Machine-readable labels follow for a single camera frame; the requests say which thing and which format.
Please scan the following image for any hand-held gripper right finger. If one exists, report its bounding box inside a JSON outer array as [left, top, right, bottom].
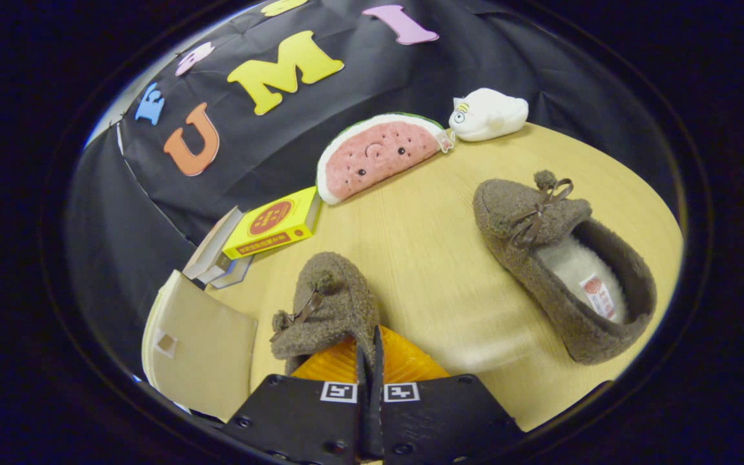
[[372, 325, 524, 465]]

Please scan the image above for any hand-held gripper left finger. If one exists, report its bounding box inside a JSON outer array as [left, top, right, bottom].
[[220, 337, 367, 465]]

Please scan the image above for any beige storage box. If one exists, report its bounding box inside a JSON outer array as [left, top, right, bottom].
[[141, 270, 259, 422]]

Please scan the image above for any brown fuzzy shoe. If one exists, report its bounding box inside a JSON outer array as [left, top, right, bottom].
[[473, 170, 658, 366], [270, 252, 380, 377]]

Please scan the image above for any blue book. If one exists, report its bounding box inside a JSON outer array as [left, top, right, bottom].
[[209, 256, 255, 289]]

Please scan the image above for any grey book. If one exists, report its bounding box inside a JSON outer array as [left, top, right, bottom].
[[196, 252, 238, 285]]

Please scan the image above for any yellow book with red circle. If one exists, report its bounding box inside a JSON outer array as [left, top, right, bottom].
[[222, 187, 322, 260]]

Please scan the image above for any watermelon slice plush toy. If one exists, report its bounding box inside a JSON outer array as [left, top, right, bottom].
[[316, 112, 455, 206]]

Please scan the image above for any white plush toy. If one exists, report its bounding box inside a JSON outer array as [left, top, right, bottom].
[[448, 88, 530, 143]]

